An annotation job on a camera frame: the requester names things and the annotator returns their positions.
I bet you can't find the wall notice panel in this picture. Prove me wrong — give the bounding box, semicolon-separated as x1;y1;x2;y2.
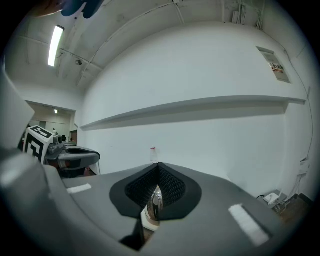
255;45;293;85

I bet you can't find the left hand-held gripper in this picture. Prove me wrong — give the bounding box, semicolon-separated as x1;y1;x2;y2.
23;125;101;177

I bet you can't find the white power strip with cables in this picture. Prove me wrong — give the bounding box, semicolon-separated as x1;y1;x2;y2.
263;193;281;205

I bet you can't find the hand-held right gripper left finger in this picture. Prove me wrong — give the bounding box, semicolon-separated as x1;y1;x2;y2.
46;162;160;253

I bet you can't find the head-worn camera mount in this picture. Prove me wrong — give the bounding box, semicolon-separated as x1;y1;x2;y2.
32;0;106;20

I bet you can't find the long ceiling lamp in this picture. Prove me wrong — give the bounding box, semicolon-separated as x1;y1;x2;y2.
47;24;66;68

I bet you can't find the clear plastic bottle red cap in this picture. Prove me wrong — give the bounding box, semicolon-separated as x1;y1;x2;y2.
149;146;159;165

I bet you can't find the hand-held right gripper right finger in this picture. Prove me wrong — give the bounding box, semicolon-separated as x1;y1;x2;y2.
147;161;287;256

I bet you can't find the white wall power adapter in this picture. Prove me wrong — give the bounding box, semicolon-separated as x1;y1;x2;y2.
299;157;311;176

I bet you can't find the stainless steel pot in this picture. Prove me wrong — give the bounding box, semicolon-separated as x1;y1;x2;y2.
146;184;165;223

